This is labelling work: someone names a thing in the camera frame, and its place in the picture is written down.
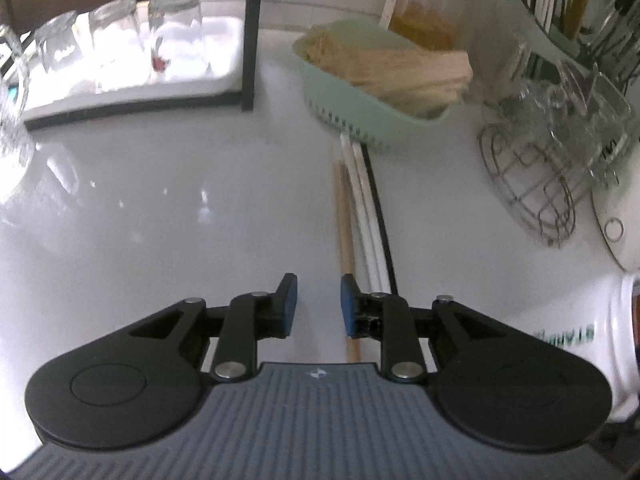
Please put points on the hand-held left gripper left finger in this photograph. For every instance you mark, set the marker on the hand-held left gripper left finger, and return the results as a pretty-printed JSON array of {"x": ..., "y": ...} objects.
[{"x": 287, "y": 307}]

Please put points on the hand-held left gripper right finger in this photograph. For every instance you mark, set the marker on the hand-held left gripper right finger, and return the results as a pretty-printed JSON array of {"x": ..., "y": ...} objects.
[{"x": 348, "y": 310}]

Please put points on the white chopstick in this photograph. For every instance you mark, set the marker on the white chopstick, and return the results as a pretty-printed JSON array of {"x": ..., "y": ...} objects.
[
  {"x": 358, "y": 210},
  {"x": 369, "y": 210}
]

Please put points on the black chopstick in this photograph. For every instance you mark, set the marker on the black chopstick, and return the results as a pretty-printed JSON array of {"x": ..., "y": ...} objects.
[{"x": 378, "y": 210}]

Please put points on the white ceramic utensil holder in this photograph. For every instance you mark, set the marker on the white ceramic utensil holder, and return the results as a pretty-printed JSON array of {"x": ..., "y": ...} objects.
[{"x": 575, "y": 310}]

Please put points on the green plastic basket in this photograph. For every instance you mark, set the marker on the green plastic basket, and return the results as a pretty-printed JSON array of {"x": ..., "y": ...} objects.
[{"x": 350, "y": 110}]

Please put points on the pile of thin wooden sticks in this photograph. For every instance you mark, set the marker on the pile of thin wooden sticks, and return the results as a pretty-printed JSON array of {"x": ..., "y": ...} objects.
[{"x": 400, "y": 70}]

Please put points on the black metal shelf rack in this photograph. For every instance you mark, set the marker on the black metal shelf rack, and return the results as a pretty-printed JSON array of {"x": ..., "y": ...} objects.
[{"x": 251, "y": 50}]

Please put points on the tall clear glass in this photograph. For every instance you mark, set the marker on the tall clear glass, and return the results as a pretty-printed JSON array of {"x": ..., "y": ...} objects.
[{"x": 495, "y": 75}]

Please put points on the crystal stem glass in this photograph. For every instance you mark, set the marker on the crystal stem glass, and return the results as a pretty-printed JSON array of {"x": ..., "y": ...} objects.
[
  {"x": 550, "y": 105},
  {"x": 605, "y": 110}
]

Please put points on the red lid plastic jar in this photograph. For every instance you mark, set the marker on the red lid plastic jar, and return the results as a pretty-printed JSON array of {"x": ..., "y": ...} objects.
[{"x": 430, "y": 20}]

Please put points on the clear drinking glass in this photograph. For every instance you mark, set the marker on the clear drinking glass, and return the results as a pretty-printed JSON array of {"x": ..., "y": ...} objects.
[
  {"x": 57, "y": 45},
  {"x": 175, "y": 25},
  {"x": 115, "y": 35}
]

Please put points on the patterned glass mug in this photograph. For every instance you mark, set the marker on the patterned glass mug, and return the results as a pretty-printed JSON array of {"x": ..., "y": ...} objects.
[{"x": 12, "y": 110}]

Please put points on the green chopstick drainer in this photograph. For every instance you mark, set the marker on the green chopstick drainer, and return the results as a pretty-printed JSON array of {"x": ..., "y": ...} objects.
[{"x": 555, "y": 35}]

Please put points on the bunch of assorted chopsticks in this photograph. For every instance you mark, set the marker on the bunch of assorted chopsticks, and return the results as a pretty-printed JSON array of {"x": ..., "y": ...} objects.
[{"x": 575, "y": 5}]

